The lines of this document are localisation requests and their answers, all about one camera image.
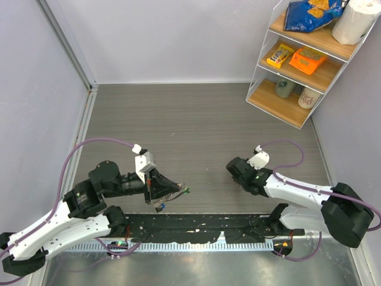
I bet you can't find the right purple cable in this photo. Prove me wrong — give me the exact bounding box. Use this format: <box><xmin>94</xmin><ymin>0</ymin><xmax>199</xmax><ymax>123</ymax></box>
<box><xmin>257</xmin><ymin>139</ymin><xmax>381</xmax><ymax>260</ymax></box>

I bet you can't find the white paper towel roll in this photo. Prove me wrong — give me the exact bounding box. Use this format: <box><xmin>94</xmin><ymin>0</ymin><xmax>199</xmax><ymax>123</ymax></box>
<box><xmin>332</xmin><ymin>0</ymin><xmax>380</xmax><ymax>45</ymax></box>

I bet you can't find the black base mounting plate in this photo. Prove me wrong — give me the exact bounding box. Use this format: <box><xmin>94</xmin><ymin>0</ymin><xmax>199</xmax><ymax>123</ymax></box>
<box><xmin>122</xmin><ymin>214</ymin><xmax>305</xmax><ymax>244</ymax></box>

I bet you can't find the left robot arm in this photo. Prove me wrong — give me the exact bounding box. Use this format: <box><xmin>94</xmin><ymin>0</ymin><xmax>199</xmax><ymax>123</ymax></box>
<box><xmin>1</xmin><ymin>161</ymin><xmax>189</xmax><ymax>277</ymax></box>

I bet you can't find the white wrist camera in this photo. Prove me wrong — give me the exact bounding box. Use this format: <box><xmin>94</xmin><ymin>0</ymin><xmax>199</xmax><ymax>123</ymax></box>
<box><xmin>135</xmin><ymin>148</ymin><xmax>156</xmax><ymax>184</ymax></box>
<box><xmin>246</xmin><ymin>145</ymin><xmax>270</xmax><ymax>170</ymax></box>

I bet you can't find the blue chips bag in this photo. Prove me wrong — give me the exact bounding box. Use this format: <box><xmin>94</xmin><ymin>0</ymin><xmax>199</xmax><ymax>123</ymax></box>
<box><xmin>283</xmin><ymin>0</ymin><xmax>347</xmax><ymax>33</ymax></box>

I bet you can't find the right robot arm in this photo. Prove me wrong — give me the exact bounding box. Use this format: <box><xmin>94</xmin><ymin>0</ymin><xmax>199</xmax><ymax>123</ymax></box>
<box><xmin>226</xmin><ymin>157</ymin><xmax>374</xmax><ymax>248</ymax></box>

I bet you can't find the slotted cable duct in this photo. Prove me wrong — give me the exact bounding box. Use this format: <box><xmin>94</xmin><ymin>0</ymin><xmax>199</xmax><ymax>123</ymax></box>
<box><xmin>66</xmin><ymin>240</ymin><xmax>274</xmax><ymax>253</ymax></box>

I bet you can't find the green grey mug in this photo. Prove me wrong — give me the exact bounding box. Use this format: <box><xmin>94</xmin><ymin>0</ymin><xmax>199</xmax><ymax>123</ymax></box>
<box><xmin>274</xmin><ymin>76</ymin><xmax>296</xmax><ymax>98</ymax></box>

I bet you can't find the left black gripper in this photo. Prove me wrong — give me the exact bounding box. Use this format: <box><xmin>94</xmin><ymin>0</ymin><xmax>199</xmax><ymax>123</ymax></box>
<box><xmin>104</xmin><ymin>167</ymin><xmax>180</xmax><ymax>203</ymax></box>

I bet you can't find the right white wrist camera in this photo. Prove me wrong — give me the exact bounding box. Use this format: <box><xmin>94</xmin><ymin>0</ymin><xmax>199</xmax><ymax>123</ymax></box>
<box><xmin>246</xmin><ymin>145</ymin><xmax>270</xmax><ymax>170</ymax></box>

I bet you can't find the white wire shelf rack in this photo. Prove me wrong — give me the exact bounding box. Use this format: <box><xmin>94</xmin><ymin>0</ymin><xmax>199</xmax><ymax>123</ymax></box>
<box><xmin>246</xmin><ymin>1</ymin><xmax>372</xmax><ymax>129</ymax></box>

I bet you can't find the orange candy bag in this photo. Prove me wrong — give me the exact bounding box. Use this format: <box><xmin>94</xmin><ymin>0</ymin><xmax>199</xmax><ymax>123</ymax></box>
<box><xmin>289</xmin><ymin>46</ymin><xmax>328</xmax><ymax>75</ymax></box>

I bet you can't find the white printed cup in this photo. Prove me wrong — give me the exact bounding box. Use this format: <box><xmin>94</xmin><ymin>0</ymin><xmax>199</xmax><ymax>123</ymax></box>
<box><xmin>298</xmin><ymin>87</ymin><xmax>321</xmax><ymax>109</ymax></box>

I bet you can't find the yellow candy bag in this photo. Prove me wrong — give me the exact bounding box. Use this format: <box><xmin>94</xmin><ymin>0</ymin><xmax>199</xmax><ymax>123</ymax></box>
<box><xmin>266</xmin><ymin>44</ymin><xmax>295</xmax><ymax>69</ymax></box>

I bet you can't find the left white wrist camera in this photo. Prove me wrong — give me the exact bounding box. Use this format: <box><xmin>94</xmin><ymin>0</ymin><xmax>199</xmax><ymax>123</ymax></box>
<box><xmin>135</xmin><ymin>148</ymin><xmax>156</xmax><ymax>184</ymax></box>

